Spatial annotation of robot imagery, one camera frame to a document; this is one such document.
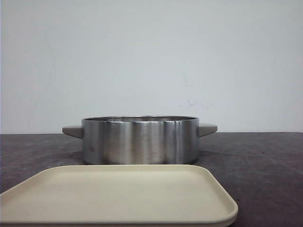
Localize beige plastic tray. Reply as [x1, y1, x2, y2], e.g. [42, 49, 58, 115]
[0, 165, 238, 227]

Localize stainless steel pot grey handles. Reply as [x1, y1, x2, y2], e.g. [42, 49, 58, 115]
[62, 116, 217, 165]

